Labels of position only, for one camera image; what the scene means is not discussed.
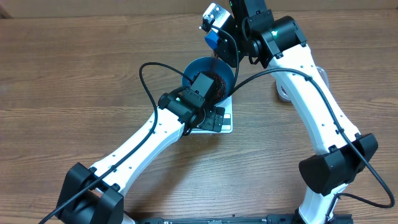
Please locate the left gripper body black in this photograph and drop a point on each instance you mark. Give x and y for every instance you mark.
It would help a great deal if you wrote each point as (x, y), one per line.
(207, 122)

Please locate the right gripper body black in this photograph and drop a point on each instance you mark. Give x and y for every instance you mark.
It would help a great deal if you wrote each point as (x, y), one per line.
(235, 51)

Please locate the blue measuring scoop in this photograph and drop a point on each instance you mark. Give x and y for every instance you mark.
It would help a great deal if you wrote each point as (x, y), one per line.
(212, 40)

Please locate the teal blue bowl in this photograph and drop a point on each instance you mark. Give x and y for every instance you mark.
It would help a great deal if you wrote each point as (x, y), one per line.
(200, 65)

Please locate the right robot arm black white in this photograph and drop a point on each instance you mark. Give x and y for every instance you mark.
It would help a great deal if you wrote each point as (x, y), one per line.
(249, 30)

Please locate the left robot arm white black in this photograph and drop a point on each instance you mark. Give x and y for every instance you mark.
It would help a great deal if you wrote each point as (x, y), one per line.
(96, 194)

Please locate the white kitchen scale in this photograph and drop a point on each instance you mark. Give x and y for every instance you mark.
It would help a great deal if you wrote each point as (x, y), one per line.
(227, 126)

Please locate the red beans in bowl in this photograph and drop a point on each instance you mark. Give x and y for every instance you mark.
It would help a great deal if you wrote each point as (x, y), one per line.
(220, 92)

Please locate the clear plastic container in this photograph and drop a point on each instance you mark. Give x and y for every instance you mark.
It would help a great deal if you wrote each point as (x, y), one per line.
(283, 94)

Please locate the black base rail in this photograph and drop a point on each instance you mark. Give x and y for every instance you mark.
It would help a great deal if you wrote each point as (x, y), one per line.
(270, 219)

